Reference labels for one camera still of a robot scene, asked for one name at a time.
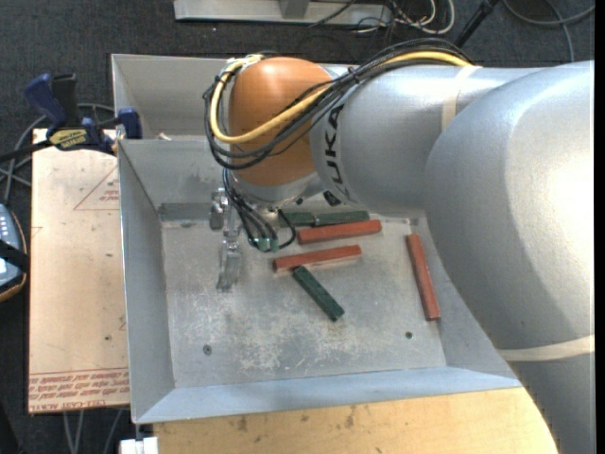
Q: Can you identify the grey metal bin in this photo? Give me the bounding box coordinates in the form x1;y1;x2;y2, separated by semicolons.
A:
111;53;524;426

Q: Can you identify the brown cardboard board red print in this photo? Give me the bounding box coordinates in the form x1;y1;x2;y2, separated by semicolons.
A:
26;128;131;415

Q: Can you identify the red-brown flat block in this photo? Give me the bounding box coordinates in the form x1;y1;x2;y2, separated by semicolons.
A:
272;244;364;274
296;218;383;246
405;233;442;323

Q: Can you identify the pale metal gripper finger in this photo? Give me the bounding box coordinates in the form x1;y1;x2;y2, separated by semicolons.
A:
216;245;233;291
229;241;244;288

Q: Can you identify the dark green flat block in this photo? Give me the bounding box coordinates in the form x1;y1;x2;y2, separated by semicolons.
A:
278;210;317;229
291;265;346;323
314;210;371;227

